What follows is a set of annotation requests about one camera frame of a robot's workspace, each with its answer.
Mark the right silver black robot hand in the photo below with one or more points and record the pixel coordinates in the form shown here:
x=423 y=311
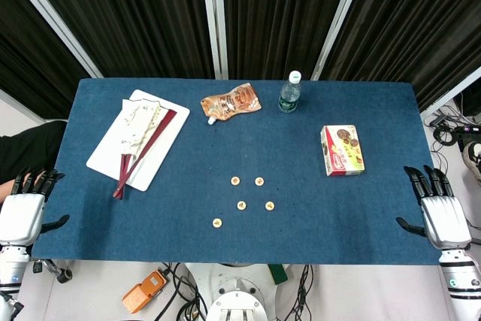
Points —
x=445 y=223

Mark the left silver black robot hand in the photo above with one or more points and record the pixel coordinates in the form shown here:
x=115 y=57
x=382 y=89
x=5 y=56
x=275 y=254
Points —
x=19 y=215

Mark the small token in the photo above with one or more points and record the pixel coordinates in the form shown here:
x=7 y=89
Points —
x=217 y=223
x=241 y=205
x=270 y=205
x=259 y=181
x=235 y=180

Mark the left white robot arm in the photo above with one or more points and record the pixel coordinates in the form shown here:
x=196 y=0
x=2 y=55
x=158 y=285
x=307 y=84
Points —
x=11 y=268

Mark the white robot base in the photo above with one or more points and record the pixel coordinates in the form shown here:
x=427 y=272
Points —
x=233 y=283

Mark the person in black clothes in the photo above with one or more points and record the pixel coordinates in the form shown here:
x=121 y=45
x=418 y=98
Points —
x=26 y=148

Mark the white and black sneaker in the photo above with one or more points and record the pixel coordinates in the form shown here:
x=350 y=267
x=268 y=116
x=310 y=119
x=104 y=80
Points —
x=474 y=159

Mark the black caster wheel with leg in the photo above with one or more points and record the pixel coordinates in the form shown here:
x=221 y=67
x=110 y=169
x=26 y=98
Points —
x=64 y=275

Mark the black device on floor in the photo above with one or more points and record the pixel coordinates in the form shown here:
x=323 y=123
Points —
x=469 y=103

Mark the cookie box red and yellow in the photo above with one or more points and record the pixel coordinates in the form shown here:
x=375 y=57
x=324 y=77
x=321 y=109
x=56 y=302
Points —
x=343 y=152

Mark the black pleated curtain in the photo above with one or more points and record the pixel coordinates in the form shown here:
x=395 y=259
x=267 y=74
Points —
x=30 y=73
x=278 y=16
x=413 y=16
x=131 y=16

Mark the blue table cloth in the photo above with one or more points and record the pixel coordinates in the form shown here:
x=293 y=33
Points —
x=300 y=231

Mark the orange handheld control box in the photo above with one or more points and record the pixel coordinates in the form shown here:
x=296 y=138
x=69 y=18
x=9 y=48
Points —
x=144 y=292

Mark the paper folding fan red ribs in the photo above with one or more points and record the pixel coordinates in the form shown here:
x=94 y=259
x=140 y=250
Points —
x=139 y=125

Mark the white rectangular tray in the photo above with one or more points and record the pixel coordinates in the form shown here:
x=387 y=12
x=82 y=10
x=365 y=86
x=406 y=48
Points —
x=165 y=137

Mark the dark green block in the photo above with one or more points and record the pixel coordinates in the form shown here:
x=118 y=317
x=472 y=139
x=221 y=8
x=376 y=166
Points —
x=278 y=275

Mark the clear water bottle green label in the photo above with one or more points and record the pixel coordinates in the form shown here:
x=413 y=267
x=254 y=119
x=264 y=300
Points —
x=289 y=97

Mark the orange spouted snack pouch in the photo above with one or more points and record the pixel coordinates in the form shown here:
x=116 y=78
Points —
x=233 y=105

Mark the white metal frame post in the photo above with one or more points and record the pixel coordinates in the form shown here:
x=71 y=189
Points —
x=217 y=35
x=342 y=20
x=19 y=107
x=56 y=24
x=451 y=96

